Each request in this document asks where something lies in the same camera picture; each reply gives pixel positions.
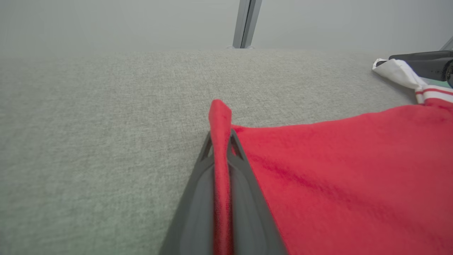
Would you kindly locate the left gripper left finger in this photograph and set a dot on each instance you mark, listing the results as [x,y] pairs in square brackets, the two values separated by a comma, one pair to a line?
[194,212]

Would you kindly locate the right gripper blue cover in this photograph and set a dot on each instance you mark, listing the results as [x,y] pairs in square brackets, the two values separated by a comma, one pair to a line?
[450,74]

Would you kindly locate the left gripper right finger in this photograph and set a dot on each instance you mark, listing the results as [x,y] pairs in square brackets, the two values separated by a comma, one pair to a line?
[251,219]

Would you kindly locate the red jersey white sleeves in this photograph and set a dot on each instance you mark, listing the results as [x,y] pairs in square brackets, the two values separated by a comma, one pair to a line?
[336,177]

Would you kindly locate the grey partition post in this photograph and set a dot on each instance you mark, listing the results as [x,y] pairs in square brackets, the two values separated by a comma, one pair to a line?
[247,21]

